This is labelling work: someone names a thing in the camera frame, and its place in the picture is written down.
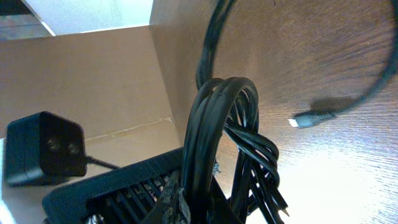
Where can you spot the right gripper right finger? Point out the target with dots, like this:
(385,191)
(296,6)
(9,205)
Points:
(217,209)

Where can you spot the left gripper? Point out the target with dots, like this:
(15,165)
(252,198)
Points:
(124,195)

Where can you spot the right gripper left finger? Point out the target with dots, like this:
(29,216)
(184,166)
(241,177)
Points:
(171,206)

